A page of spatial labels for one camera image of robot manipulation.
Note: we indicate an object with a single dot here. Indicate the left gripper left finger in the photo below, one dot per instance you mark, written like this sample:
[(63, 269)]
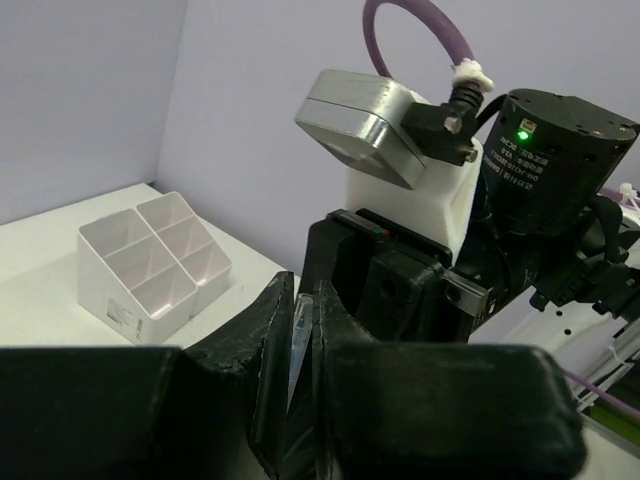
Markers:
[(214, 410)]

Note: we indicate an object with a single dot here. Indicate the left white organizer box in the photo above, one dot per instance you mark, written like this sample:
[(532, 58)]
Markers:
[(130, 280)]

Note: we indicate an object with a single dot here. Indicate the blue pen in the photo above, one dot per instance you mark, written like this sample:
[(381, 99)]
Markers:
[(301, 334)]

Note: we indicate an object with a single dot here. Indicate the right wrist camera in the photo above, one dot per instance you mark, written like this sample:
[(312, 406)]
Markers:
[(357, 118)]

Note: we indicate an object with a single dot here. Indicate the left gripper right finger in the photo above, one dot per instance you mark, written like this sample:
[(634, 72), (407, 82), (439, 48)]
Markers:
[(413, 410)]

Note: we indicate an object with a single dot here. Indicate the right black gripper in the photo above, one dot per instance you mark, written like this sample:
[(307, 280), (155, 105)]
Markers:
[(537, 222)]

